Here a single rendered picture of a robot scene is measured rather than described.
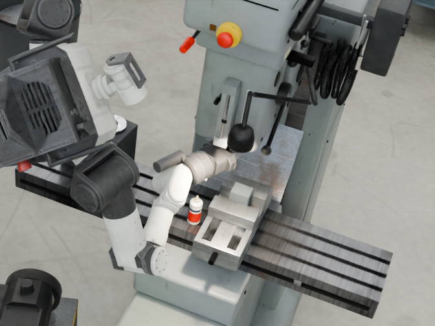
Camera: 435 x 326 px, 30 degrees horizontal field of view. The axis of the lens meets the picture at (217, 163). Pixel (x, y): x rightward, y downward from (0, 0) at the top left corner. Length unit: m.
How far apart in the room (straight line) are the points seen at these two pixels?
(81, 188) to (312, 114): 1.03
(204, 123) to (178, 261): 0.50
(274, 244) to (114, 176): 0.76
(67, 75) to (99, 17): 3.54
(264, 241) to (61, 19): 1.02
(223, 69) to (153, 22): 3.26
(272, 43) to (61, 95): 0.51
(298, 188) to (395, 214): 1.45
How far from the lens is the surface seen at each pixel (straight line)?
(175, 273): 2.55
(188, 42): 2.01
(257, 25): 1.94
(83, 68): 2.01
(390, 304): 3.87
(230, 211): 2.49
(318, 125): 2.76
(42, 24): 1.96
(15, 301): 2.81
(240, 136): 2.14
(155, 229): 2.22
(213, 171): 2.39
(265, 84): 2.18
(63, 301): 3.07
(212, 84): 2.23
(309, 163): 2.86
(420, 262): 4.12
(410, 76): 5.45
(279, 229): 2.63
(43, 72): 1.85
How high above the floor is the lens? 2.76
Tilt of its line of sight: 40 degrees down
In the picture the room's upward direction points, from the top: 10 degrees clockwise
